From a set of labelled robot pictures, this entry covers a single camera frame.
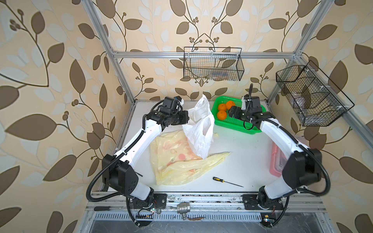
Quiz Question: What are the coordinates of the white plastic bag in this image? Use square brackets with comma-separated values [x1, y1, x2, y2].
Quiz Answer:
[182, 95, 215, 159]

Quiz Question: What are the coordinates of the black handled tool on rail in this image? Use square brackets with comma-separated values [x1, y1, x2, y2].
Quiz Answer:
[93, 206, 123, 212]

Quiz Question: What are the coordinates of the metal cylinder fitting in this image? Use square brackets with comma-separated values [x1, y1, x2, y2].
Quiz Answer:
[176, 202, 190, 215]

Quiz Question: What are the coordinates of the wire basket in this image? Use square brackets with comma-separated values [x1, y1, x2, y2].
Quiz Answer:
[276, 60, 355, 127]
[183, 46, 245, 82]

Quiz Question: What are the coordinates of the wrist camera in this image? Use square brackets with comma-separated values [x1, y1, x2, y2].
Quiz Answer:
[160, 96, 184, 115]
[241, 94, 261, 110]

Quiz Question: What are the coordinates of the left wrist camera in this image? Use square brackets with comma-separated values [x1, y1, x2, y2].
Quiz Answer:
[160, 96, 184, 115]

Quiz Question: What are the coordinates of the pink plastic box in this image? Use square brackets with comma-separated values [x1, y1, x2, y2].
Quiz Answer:
[269, 142, 288, 177]

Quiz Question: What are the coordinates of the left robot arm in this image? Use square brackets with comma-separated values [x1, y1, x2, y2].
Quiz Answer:
[86, 110, 189, 227]

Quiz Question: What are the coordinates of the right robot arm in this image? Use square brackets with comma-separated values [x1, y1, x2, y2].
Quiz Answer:
[228, 86, 331, 208]

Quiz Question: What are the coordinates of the back wire basket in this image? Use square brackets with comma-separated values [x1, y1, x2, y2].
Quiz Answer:
[183, 46, 245, 82]

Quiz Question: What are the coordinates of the orange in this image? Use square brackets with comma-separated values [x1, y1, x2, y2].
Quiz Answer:
[225, 101, 236, 110]
[218, 103, 227, 111]
[216, 110, 227, 121]

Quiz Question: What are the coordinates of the yellow black screwdriver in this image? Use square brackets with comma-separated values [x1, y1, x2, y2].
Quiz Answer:
[213, 177, 243, 188]

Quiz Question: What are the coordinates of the yellow plastic bag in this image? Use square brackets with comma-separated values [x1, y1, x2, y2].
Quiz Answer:
[150, 130, 230, 186]

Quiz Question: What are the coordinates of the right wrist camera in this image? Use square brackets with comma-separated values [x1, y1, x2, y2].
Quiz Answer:
[241, 94, 261, 110]

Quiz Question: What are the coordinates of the green plastic basket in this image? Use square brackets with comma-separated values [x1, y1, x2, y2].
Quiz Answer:
[211, 96, 262, 135]

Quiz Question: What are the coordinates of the right wire basket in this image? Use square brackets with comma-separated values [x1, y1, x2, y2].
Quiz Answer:
[276, 60, 355, 127]

